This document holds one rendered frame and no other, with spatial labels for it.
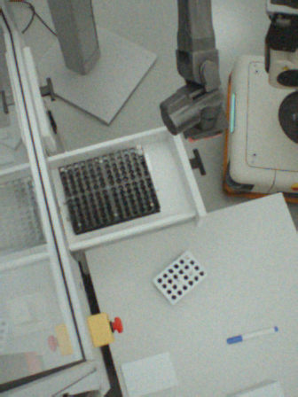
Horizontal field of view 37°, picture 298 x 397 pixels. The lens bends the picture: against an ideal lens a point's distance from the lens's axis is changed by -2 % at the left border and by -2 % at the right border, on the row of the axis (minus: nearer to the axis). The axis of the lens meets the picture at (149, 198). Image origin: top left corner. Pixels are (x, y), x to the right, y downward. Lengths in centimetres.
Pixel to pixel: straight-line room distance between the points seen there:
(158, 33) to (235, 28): 41
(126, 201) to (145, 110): 116
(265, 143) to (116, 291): 98
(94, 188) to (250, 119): 96
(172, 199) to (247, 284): 30
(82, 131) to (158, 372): 134
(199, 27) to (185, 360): 81
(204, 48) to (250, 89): 117
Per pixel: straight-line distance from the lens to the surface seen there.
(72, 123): 225
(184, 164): 113
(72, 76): 233
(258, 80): 206
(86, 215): 113
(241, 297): 125
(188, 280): 120
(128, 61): 235
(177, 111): 88
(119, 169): 116
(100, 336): 107
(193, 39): 86
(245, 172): 186
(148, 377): 121
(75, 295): 101
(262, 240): 129
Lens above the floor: 198
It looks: 73 degrees down
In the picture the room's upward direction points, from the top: straight up
